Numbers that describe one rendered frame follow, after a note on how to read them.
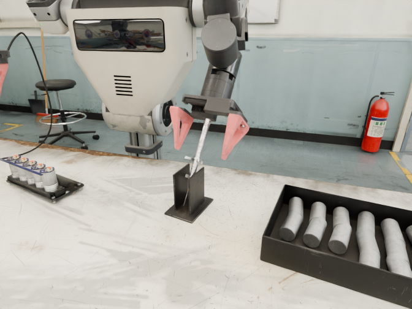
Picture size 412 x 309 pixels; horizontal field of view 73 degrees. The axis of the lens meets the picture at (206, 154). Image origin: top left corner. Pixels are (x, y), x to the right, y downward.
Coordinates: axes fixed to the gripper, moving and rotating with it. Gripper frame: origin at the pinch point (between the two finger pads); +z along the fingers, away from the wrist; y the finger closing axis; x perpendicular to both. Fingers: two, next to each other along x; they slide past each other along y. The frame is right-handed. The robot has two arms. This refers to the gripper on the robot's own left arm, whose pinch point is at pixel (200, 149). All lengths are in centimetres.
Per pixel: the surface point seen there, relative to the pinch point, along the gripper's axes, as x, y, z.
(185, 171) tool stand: -0.4, -1.5, 4.5
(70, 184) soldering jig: -2.9, -25.3, 13.2
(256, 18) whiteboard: 177, -70, -160
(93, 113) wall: 211, -269, -51
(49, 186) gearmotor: -7.9, -24.6, 14.0
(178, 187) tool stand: -1.3, -1.5, 7.8
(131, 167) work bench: 9.2, -21.3, 6.1
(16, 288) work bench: -18.7, -10.5, 25.5
